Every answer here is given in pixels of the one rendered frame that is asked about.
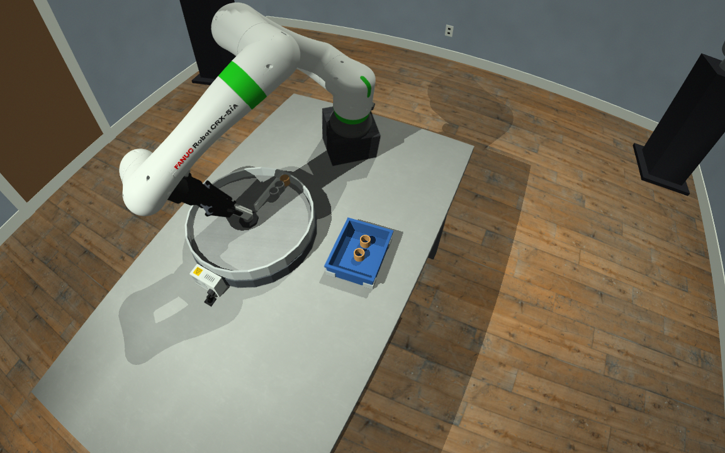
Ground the blue plastic crate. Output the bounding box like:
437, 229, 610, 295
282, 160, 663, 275
324, 218, 393, 289

